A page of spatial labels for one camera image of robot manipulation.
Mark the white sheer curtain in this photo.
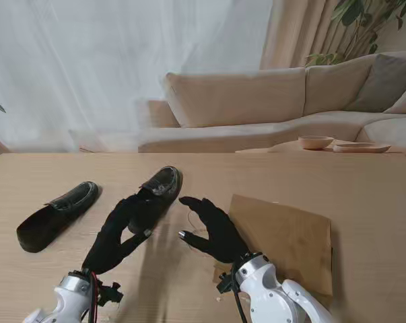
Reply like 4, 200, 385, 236
0, 0, 274, 154

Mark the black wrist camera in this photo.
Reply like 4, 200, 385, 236
96, 281, 125, 307
217, 271, 239, 293

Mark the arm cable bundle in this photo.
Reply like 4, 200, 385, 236
87, 271, 101, 323
232, 265, 248, 323

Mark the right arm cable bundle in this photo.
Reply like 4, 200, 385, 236
232, 265, 248, 323

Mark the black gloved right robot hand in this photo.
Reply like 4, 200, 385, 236
178, 196, 254, 265

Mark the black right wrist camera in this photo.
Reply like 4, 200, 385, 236
217, 271, 239, 293

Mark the beige sofa cushion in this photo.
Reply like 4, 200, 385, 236
384, 83, 406, 115

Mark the brown paper bag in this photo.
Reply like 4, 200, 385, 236
211, 194, 334, 306

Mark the grey sofa cushion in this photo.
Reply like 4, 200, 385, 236
344, 53, 406, 114

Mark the beige sofa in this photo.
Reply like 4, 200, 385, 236
137, 50, 406, 154

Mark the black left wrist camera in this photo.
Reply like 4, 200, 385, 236
96, 281, 125, 307

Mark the shallow wooden tray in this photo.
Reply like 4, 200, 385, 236
333, 143, 391, 154

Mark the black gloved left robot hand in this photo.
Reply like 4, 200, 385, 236
81, 193, 153, 274

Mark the low wooden coffee table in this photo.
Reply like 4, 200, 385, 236
235, 139, 406, 162

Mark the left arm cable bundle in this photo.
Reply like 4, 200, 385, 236
87, 271, 101, 323

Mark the beige drape curtain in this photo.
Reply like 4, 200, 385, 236
259, 0, 358, 71

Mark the black leather loafer shoe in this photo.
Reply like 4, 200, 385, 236
15, 181, 100, 254
127, 166, 184, 233

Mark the round wooden bowl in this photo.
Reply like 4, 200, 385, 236
298, 135, 334, 151

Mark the tall green potted plant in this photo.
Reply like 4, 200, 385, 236
305, 0, 406, 67

